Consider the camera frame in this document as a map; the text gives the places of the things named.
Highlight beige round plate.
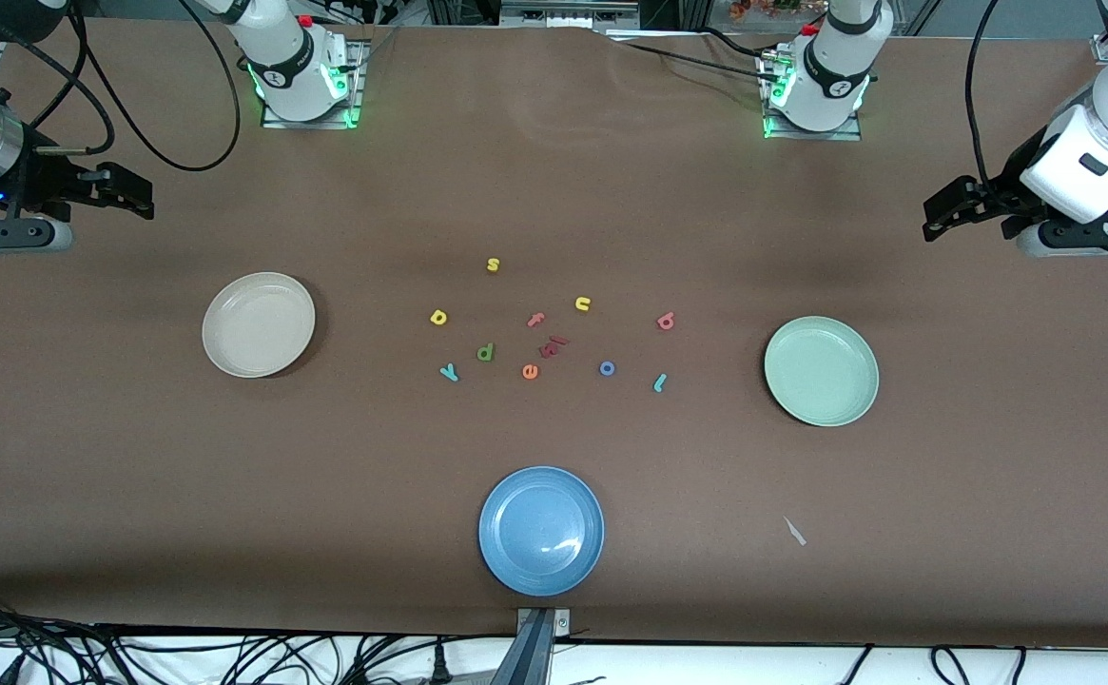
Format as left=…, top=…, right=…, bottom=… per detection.
left=202, top=272, right=317, bottom=380

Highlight green round plate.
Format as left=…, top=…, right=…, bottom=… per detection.
left=764, top=316, right=881, bottom=427

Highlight orange artificial flowers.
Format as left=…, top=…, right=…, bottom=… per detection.
left=729, top=0, right=826, bottom=22

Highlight blue round plate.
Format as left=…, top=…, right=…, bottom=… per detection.
left=478, top=465, right=606, bottom=598

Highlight black cable with brass plug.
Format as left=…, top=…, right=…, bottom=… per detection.
left=35, top=0, right=117, bottom=155

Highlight black right arm loop cable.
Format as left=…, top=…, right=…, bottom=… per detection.
left=78, top=0, right=243, bottom=173

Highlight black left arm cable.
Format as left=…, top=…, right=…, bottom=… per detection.
left=965, top=0, right=1003, bottom=191

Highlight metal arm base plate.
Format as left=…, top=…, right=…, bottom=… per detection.
left=262, top=38, right=366, bottom=129
left=761, top=48, right=864, bottom=142

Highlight black cables to arm base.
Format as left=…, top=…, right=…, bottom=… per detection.
left=606, top=27, right=783, bottom=87

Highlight aluminium frame with boxes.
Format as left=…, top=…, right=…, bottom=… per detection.
left=425, top=0, right=707, bottom=29

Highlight black looped hanging cable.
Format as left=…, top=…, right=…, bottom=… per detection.
left=929, top=645, right=1030, bottom=685

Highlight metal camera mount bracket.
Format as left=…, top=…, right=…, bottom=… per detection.
left=490, top=607, right=573, bottom=685

